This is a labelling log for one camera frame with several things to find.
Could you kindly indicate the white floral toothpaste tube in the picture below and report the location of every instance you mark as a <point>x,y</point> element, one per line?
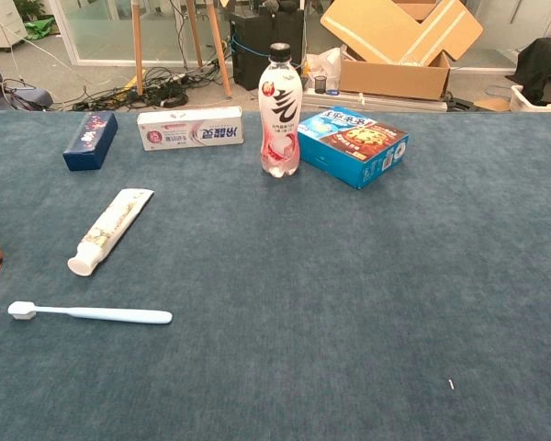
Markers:
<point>110,225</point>

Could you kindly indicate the light blue toothbrush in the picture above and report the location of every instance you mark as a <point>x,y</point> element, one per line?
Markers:
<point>119,315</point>

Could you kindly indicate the white pink toothpaste box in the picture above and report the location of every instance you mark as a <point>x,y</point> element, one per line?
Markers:
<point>188,131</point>

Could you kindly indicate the blue table mat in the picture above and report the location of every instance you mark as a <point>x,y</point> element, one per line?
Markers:
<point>303,275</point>

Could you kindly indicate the pink white drink bottle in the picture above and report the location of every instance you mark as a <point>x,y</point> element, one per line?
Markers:
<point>280,115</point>

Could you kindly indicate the blue cookie box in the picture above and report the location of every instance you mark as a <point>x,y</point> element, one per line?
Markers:
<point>349,142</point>

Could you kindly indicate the black mesh pen cup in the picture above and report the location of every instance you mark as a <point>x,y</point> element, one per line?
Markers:
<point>320,85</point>

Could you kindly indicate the white plastic bag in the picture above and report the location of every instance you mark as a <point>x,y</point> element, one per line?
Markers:
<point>326,62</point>

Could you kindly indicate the black computer tower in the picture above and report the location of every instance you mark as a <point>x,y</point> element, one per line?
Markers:
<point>252,46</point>

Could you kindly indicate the open cardboard box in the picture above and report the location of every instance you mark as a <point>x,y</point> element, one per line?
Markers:
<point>395,78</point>

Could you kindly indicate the dark blue narrow box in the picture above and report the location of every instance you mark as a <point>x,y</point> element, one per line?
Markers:
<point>89,138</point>

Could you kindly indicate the wooden easel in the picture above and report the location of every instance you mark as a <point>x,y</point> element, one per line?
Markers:
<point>138,46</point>

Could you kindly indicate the dark blue machine base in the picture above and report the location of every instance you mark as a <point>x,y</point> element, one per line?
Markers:
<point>37,98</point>

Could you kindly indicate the white storage bin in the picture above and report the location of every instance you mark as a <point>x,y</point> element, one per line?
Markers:
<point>519,101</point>

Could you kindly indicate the green bag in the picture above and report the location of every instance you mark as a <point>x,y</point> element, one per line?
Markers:
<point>41,28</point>

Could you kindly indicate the black cloth cover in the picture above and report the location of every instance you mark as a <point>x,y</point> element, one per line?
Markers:
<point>542,59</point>

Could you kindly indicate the white cabinet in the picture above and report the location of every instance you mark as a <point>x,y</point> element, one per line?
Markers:
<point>0,23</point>

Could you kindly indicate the black floor bracket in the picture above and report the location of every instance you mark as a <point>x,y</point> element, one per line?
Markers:
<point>459,103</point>

